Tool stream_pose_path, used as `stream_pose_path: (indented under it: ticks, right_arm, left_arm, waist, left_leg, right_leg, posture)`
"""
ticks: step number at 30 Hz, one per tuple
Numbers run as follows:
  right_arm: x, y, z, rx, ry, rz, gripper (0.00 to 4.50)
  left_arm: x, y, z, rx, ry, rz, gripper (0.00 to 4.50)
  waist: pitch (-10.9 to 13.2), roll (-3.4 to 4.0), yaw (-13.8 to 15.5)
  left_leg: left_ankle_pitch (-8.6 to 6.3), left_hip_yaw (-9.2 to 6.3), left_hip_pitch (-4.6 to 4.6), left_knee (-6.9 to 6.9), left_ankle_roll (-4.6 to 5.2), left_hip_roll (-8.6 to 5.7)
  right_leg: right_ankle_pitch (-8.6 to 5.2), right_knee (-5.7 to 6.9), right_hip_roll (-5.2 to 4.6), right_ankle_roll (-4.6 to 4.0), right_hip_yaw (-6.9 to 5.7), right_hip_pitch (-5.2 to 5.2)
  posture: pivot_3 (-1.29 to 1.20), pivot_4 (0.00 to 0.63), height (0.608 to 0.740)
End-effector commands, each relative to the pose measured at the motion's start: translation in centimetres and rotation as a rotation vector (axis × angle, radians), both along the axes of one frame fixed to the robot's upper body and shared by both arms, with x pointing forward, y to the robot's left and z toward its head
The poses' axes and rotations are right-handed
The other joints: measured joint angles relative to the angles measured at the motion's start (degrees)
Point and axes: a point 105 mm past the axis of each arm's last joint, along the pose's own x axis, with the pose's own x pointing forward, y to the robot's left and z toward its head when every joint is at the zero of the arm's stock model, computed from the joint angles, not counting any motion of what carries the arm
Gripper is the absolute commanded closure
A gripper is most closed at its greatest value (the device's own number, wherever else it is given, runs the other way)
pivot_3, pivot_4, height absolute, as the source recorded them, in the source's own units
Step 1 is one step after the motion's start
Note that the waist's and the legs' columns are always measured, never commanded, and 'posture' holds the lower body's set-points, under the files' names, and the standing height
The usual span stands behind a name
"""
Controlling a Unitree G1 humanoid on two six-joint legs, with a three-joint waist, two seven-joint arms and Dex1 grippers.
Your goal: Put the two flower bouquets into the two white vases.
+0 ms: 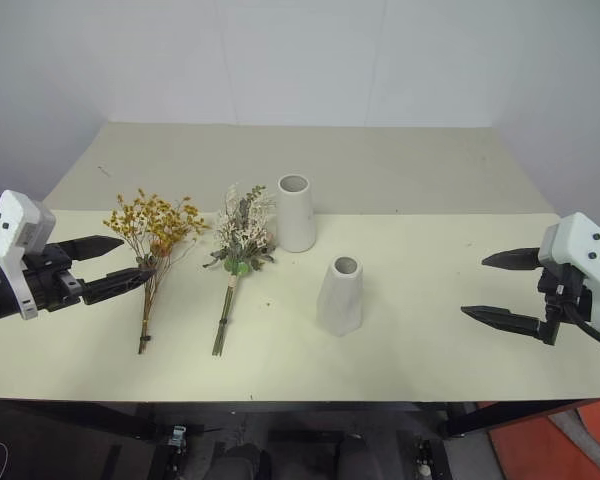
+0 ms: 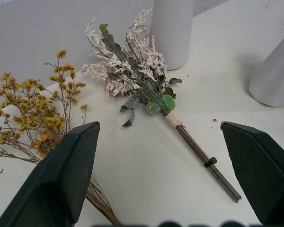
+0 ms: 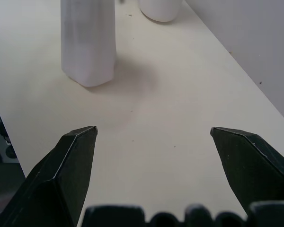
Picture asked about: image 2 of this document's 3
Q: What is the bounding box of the white conical vase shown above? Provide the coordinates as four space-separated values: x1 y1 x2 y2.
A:
248 27 284 108

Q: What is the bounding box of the white dried flower bouquet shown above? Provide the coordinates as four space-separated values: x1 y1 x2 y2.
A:
81 5 242 204

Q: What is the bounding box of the yellow dried flower bunch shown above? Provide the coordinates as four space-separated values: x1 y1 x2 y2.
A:
0 49 124 227

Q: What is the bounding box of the white cylindrical vase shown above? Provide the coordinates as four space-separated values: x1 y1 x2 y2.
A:
149 0 195 71

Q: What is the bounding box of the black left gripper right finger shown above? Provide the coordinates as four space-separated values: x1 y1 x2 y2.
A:
220 121 284 226

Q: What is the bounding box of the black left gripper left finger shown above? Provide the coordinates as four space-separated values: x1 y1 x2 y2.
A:
0 121 101 227

